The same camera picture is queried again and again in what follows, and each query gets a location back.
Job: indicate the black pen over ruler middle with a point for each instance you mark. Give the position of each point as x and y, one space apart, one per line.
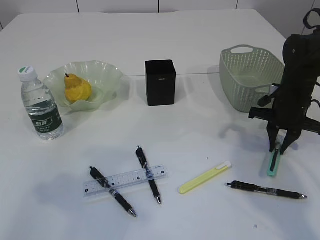
144 164

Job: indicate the yellow pear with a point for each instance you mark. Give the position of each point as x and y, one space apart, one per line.
76 88

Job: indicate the yellow utility knife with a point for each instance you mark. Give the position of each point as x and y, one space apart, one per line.
204 177

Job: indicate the black pen right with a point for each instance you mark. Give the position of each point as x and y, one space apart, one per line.
248 187

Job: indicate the transparent plastic ruler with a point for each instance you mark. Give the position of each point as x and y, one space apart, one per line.
123 180

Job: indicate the green wavy glass plate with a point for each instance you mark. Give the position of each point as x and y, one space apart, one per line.
104 79

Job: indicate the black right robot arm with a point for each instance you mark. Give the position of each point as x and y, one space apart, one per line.
301 55

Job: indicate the clear water bottle green label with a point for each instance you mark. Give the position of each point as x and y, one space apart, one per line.
40 105

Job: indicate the black pen under ruler left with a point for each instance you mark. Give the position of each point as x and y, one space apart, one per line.
95 174

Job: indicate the black square pen holder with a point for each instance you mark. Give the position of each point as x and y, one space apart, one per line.
160 81

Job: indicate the teal utility knife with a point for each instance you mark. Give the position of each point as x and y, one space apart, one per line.
275 157

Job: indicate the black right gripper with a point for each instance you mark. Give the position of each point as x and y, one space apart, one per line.
288 111

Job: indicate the green woven plastic basket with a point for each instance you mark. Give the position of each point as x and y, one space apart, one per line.
247 73

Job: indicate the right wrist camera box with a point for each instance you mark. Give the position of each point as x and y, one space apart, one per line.
265 100

